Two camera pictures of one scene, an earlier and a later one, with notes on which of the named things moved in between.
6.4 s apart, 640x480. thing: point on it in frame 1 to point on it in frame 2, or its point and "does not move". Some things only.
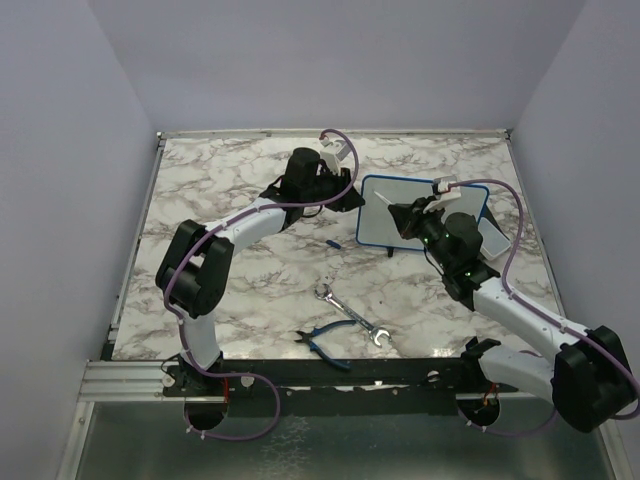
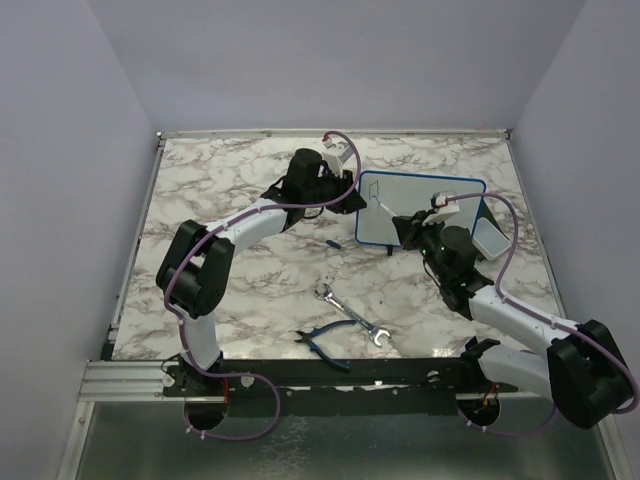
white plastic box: (493, 242) does not move
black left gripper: (351, 200) does not move
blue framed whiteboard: (376, 225) does not move
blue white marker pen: (386, 200) to (388, 210)
